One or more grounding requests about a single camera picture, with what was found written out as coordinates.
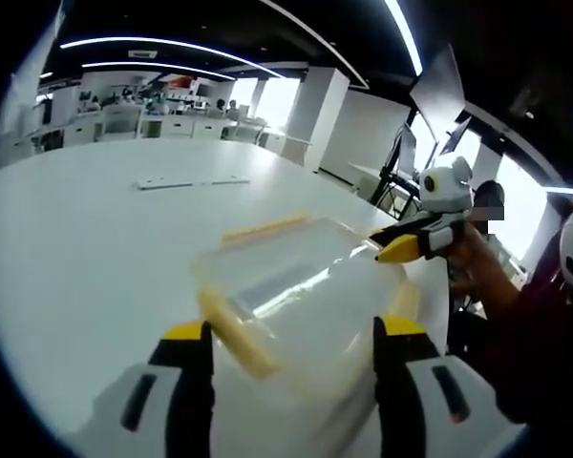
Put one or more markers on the ceiling air vent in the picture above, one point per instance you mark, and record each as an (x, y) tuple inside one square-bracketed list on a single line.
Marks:
[(143, 53)]

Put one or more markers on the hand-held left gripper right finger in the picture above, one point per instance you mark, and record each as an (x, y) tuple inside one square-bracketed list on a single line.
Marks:
[(425, 396)]

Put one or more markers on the open laptop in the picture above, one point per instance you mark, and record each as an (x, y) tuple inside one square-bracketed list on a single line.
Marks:
[(406, 148)]

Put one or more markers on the black metal stand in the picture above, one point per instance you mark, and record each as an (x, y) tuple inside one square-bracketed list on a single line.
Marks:
[(384, 179)]

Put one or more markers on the white ceiling light strip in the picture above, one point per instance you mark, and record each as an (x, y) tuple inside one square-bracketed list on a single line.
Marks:
[(172, 43), (148, 64), (409, 38)]

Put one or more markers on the white square pillar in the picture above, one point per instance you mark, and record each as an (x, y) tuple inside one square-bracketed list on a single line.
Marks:
[(317, 114)]

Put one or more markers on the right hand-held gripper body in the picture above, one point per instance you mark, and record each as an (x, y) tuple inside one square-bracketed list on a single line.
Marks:
[(446, 191)]

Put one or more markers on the large dark monitor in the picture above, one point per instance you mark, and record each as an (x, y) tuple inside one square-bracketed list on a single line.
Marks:
[(439, 90)]

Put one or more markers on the row of white office desks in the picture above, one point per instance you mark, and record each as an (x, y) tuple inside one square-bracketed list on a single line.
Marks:
[(172, 126)]

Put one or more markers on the clear lid with yellow latches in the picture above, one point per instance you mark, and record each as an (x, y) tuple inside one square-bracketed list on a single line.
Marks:
[(305, 305)]

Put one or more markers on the clear storage box lid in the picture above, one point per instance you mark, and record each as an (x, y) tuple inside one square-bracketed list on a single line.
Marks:
[(286, 267)]

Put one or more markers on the dark tilted screen panel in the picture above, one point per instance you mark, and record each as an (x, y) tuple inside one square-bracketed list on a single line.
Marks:
[(456, 136)]

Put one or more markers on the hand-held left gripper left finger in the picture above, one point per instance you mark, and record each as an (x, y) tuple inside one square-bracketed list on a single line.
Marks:
[(157, 401)]

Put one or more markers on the white flat table plate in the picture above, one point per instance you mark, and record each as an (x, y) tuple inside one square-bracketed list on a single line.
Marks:
[(172, 182)]

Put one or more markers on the person's right hand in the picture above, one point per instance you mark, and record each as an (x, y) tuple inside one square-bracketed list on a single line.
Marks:
[(477, 262)]

